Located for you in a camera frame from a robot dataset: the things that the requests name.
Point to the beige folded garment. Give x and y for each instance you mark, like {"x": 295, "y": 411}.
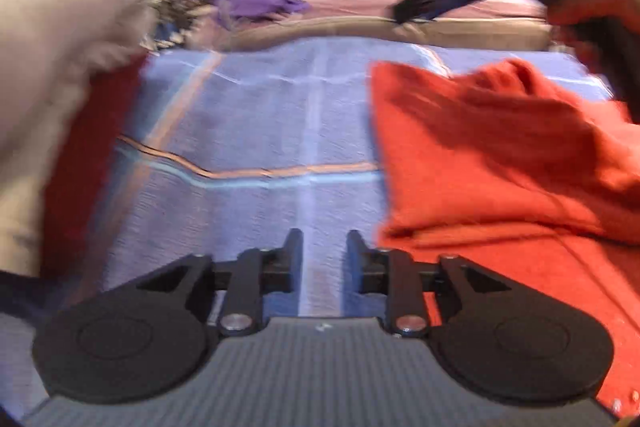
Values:
{"x": 49, "y": 49}

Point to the orange knitted sweater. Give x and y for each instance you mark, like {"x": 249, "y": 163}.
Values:
{"x": 507, "y": 168}

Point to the purple blanket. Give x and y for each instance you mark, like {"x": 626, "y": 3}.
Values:
{"x": 230, "y": 12}

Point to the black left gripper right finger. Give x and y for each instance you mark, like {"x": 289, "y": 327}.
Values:
{"x": 498, "y": 338}

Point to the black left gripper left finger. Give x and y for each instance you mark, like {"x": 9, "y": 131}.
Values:
{"x": 148, "y": 336}

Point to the dark red folded garment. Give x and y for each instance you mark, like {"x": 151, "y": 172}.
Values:
{"x": 83, "y": 167}

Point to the blue plaid bed sheet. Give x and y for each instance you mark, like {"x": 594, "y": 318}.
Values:
{"x": 225, "y": 153}

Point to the mauve covered bed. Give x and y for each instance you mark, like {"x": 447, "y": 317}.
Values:
{"x": 499, "y": 25}

